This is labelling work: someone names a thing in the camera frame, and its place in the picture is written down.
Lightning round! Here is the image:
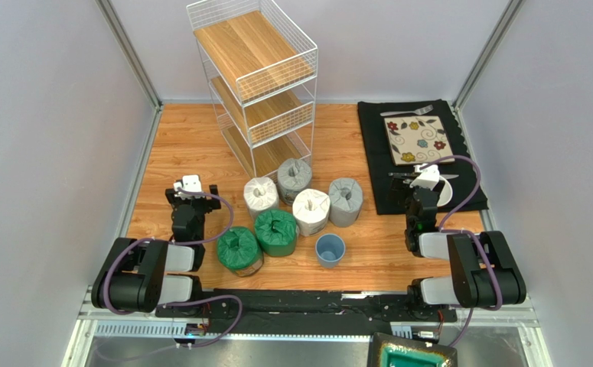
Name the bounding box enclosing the silver fork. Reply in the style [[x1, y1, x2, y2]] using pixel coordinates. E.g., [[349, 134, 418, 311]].
[[380, 105, 434, 117]]

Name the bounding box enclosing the white orange mug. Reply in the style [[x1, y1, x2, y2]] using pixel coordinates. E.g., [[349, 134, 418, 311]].
[[437, 176, 454, 207]]

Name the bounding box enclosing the teal glazed square dish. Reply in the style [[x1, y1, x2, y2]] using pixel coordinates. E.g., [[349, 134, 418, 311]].
[[367, 333, 458, 367]]

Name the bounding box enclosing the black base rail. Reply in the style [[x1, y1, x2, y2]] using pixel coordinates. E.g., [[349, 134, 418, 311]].
[[155, 289, 458, 336]]

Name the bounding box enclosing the floral square plate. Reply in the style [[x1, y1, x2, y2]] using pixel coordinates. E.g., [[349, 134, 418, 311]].
[[383, 115, 454, 166]]

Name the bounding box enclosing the blue plastic cup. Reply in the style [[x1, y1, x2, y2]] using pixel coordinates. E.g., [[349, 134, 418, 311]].
[[315, 233, 346, 268]]

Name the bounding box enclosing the grey toilet paper roll back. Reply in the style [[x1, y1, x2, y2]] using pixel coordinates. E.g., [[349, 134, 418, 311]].
[[277, 158, 312, 206]]

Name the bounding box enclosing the green toilet paper roll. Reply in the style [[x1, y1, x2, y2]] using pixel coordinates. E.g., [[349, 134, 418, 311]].
[[254, 209, 299, 257], [217, 226, 264, 277]]

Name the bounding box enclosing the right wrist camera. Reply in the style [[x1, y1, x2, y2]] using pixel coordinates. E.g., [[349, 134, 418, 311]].
[[409, 164, 441, 190]]

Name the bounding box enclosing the black cloth placemat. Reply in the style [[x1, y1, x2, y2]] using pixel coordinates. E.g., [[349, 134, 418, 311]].
[[357, 99, 489, 215]]

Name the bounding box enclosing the grey toilet paper roll right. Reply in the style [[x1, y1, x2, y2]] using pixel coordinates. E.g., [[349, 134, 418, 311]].
[[328, 177, 363, 228]]

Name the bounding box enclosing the white wire shelf rack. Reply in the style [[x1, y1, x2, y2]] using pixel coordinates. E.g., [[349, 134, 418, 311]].
[[186, 1, 318, 179]]

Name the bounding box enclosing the knife with patterned handle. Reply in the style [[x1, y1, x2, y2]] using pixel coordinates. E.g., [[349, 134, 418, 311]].
[[388, 172, 458, 180]]

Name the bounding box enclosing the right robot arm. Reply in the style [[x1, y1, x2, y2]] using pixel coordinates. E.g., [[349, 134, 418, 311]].
[[389, 173, 527, 310]]

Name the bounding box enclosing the white toilet paper roll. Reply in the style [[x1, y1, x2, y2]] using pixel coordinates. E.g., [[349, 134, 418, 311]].
[[292, 189, 331, 237], [243, 177, 280, 221]]

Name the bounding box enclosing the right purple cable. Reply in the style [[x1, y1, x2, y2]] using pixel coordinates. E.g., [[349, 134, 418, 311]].
[[418, 154, 504, 348]]

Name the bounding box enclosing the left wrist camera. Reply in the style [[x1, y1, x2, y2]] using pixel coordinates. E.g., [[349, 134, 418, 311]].
[[173, 174, 203, 200]]

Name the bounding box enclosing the grey toilet paper roll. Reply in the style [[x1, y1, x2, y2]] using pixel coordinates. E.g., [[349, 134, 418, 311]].
[[328, 177, 363, 228], [277, 158, 312, 206]]

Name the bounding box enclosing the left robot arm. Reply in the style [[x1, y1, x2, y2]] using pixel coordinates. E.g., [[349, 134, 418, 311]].
[[90, 176, 223, 314]]

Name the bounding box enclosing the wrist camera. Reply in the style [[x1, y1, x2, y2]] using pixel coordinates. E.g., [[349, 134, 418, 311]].
[[173, 174, 203, 200], [409, 164, 441, 190]]

